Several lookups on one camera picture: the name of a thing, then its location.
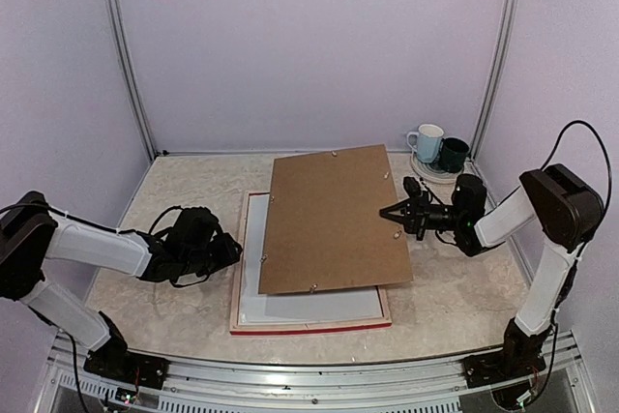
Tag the dark green mug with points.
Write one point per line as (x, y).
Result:
(452, 154)

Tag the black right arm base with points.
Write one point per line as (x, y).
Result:
(520, 355)

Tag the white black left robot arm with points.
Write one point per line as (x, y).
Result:
(32, 232)

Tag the light blue mug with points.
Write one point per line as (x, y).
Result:
(425, 142)

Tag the brown frame backing board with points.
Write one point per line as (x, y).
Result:
(323, 229)

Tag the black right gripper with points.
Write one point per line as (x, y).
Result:
(416, 216)

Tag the red sunset photo white border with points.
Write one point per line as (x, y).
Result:
(257, 309)

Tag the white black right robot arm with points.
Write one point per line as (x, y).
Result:
(566, 208)

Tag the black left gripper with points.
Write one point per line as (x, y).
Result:
(227, 252)

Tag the red wooden picture frame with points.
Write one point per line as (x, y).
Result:
(236, 329)

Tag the right aluminium corner post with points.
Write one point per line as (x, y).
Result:
(500, 53)

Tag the white plate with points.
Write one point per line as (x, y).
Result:
(432, 174)

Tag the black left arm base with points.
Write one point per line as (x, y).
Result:
(115, 361)

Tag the left aluminium corner post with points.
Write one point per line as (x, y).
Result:
(119, 37)

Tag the aluminium front rail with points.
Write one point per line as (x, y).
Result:
(428, 385)

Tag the aluminium corner post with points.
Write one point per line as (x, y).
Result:
(119, 37)
(500, 53)

